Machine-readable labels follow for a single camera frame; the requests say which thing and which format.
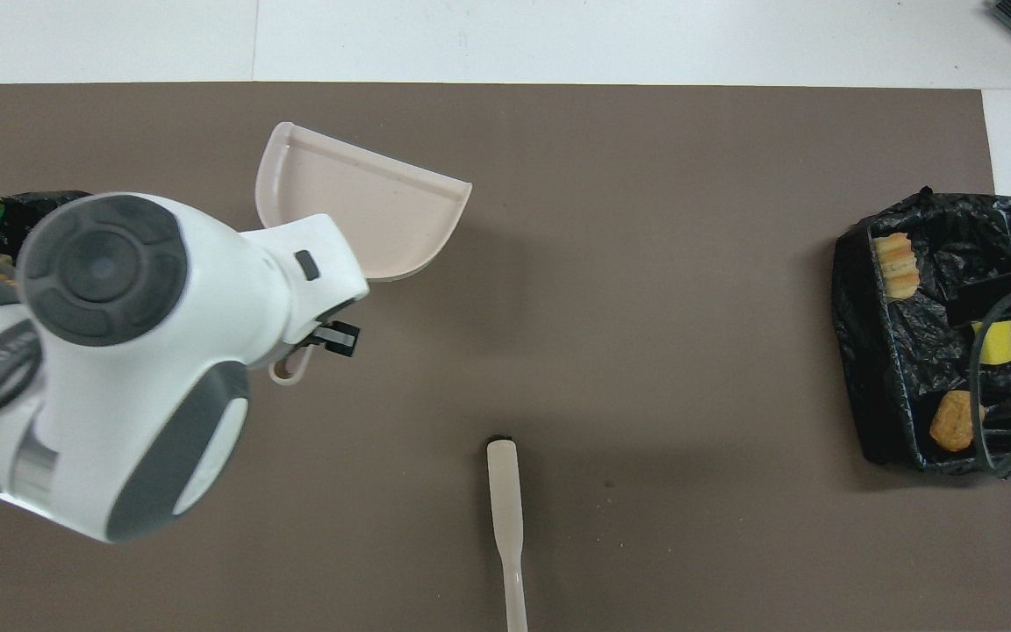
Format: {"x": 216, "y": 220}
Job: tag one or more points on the black bag lined bin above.
{"x": 935, "y": 351}
{"x": 32, "y": 206}

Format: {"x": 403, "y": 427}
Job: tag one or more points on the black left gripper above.
{"x": 319, "y": 337}

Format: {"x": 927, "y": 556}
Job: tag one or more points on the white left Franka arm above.
{"x": 119, "y": 351}

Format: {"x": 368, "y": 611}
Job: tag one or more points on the brown toy nugget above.
{"x": 953, "y": 421}

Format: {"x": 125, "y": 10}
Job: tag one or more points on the beige plastic dustpan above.
{"x": 365, "y": 211}

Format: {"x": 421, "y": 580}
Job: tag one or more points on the beige brush black bristles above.
{"x": 505, "y": 500}

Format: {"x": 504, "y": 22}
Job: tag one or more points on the brown table mat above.
{"x": 646, "y": 263}

